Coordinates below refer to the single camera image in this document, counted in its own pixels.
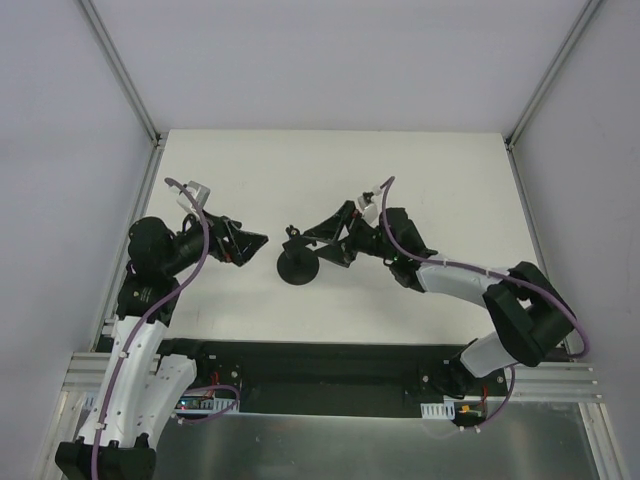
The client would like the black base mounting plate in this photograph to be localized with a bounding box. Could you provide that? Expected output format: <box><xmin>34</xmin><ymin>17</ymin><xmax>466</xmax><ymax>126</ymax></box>
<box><xmin>155</xmin><ymin>338</ymin><xmax>461</xmax><ymax>418</ymax></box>

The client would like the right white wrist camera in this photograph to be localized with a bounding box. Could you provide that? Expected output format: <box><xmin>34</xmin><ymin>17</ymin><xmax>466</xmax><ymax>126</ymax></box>
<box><xmin>356</xmin><ymin>186</ymin><xmax>382</xmax><ymax>225</ymax></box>

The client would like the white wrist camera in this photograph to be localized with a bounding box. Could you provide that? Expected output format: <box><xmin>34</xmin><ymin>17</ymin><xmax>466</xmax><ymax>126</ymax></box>
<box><xmin>356</xmin><ymin>186</ymin><xmax>382</xmax><ymax>225</ymax></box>
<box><xmin>164</xmin><ymin>177</ymin><xmax>211</xmax><ymax>213</ymax></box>

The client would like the right aluminium corner post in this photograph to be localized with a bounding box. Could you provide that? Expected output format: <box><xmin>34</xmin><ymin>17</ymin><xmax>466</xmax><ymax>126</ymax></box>
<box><xmin>503</xmin><ymin>0</ymin><xmax>609</xmax><ymax>149</ymax></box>

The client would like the black round-base phone stand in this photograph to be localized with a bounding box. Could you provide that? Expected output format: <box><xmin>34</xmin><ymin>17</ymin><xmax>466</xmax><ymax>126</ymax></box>
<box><xmin>276</xmin><ymin>225</ymin><xmax>320</xmax><ymax>286</ymax></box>

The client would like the right white cable duct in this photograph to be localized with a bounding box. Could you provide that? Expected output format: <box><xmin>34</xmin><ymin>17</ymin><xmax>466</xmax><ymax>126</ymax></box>
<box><xmin>420</xmin><ymin>400</ymin><xmax>456</xmax><ymax>421</ymax></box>

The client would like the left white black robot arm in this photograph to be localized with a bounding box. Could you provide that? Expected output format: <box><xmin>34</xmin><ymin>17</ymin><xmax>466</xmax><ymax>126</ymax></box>
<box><xmin>55</xmin><ymin>212</ymin><xmax>268</xmax><ymax>479</ymax></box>

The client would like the left aluminium corner post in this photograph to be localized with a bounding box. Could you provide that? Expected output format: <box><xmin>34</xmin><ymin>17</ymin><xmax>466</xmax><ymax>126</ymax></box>
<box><xmin>75</xmin><ymin>0</ymin><xmax>163</xmax><ymax>147</ymax></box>

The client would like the white cable duct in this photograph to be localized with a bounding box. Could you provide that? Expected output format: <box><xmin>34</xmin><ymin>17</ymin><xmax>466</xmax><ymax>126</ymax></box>
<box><xmin>175</xmin><ymin>396</ymin><xmax>240</xmax><ymax>415</ymax></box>
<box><xmin>420</xmin><ymin>400</ymin><xmax>456</xmax><ymax>421</ymax></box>

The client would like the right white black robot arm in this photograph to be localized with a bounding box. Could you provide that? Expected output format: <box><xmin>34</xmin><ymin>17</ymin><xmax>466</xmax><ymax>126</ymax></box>
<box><xmin>279</xmin><ymin>198</ymin><xmax>577</xmax><ymax>399</ymax></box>

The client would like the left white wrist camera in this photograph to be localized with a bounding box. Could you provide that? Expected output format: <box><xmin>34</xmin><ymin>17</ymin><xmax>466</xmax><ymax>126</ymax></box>
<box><xmin>164</xmin><ymin>177</ymin><xmax>211</xmax><ymax>213</ymax></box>

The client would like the aluminium corner post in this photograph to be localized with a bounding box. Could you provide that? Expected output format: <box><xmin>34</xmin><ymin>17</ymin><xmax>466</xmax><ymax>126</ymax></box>
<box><xmin>75</xmin><ymin>0</ymin><xmax>163</xmax><ymax>147</ymax></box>
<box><xmin>503</xmin><ymin>0</ymin><xmax>609</xmax><ymax>149</ymax></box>

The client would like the left white cable duct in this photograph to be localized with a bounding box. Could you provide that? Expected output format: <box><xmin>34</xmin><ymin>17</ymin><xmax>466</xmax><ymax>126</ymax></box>
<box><xmin>175</xmin><ymin>396</ymin><xmax>240</xmax><ymax>415</ymax></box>

